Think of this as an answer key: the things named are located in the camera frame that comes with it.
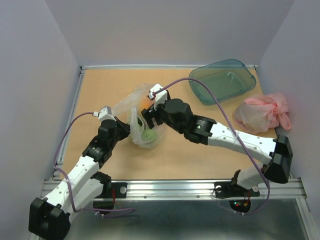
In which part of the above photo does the orange fruit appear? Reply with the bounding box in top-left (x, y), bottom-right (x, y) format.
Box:
top-left (140, 98), bottom-right (153, 109)

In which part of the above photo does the pink plastic bag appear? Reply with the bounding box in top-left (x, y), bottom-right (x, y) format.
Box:
top-left (233, 93), bottom-right (292, 134)

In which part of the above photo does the aluminium front rail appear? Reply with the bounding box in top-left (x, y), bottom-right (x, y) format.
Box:
top-left (112, 178), bottom-right (307, 202)

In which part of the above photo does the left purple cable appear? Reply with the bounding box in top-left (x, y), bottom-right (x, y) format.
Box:
top-left (54, 111), bottom-right (136, 218)

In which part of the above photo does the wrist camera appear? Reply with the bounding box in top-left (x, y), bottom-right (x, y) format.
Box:
top-left (147, 83), bottom-right (169, 104)
top-left (92, 105), bottom-right (116, 122)

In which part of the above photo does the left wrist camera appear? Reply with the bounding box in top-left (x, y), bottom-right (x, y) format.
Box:
top-left (92, 105), bottom-right (116, 122)

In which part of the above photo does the teal plastic container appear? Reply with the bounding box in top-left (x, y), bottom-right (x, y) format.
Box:
top-left (189, 59), bottom-right (257, 102)

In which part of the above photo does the clear plastic bag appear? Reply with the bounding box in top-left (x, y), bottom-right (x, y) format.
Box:
top-left (112, 83), bottom-right (166, 149)

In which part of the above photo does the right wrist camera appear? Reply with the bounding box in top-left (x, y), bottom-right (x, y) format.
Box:
top-left (147, 83), bottom-right (169, 104)

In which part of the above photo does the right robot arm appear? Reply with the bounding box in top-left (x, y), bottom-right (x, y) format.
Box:
top-left (141, 98), bottom-right (293, 199)

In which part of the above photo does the green apple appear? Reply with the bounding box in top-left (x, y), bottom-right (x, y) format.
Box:
top-left (141, 128), bottom-right (157, 143)

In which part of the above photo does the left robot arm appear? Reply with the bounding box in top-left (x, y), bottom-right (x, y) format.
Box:
top-left (28, 117), bottom-right (130, 240)

